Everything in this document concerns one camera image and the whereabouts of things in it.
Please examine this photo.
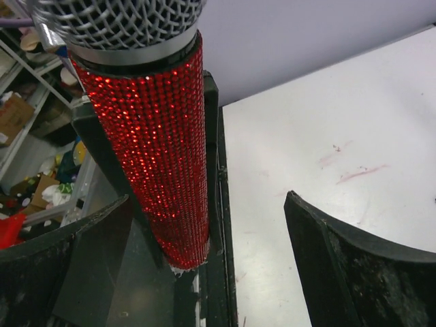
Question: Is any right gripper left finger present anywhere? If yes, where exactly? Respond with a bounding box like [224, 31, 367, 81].
[1, 196, 131, 326]

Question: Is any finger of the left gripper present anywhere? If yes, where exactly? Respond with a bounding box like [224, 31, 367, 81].
[203, 70, 220, 255]
[72, 103, 164, 269]

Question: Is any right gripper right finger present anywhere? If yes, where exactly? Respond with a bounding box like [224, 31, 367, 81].
[284, 191, 435, 326]

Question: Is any red glitter microphone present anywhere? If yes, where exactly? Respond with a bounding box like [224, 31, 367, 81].
[27, 1, 210, 270]

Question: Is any cluttered storage shelf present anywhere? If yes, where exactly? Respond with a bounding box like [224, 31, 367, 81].
[0, 0, 103, 249]

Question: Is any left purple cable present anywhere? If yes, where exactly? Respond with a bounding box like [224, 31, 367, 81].
[0, 16, 35, 28]

